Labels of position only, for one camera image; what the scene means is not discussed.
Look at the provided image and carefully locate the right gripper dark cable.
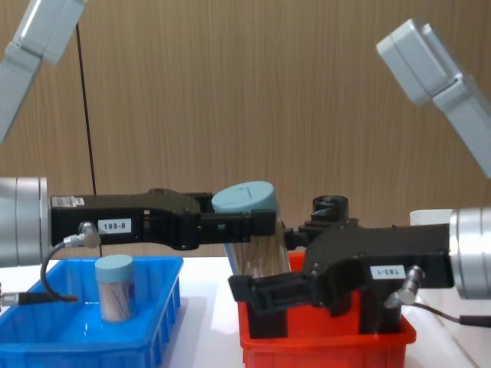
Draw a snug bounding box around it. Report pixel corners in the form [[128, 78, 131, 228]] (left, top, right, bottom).
[[384, 264, 491, 328]]

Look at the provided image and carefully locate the gripper dark cable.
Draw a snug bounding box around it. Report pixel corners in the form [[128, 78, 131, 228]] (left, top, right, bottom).
[[0, 221, 102, 308], [384, 264, 491, 328]]

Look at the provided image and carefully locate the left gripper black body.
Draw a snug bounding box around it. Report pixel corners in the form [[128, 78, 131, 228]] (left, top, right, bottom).
[[50, 187, 215, 251]]

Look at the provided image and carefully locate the white translucent container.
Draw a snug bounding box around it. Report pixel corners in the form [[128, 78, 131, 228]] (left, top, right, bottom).
[[409, 208, 454, 232]]

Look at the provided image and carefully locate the thin dark hanging cord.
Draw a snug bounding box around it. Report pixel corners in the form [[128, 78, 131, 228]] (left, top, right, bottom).
[[75, 21, 104, 258]]

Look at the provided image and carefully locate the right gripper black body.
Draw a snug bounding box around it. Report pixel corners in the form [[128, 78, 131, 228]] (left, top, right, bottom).
[[304, 218, 454, 308]]

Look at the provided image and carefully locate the toothpick jar with blue lid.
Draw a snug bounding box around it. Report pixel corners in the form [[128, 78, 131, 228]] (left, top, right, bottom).
[[211, 181, 294, 278], [94, 253, 137, 323]]

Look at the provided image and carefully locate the blue plastic bin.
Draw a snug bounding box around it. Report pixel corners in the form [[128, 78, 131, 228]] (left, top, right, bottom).
[[0, 255, 185, 368]]

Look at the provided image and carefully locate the left gripper dark cable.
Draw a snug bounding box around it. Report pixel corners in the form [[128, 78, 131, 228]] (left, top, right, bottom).
[[0, 221, 102, 308]]

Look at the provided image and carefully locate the red plastic bin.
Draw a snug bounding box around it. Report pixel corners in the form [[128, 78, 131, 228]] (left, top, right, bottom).
[[236, 251, 417, 368]]

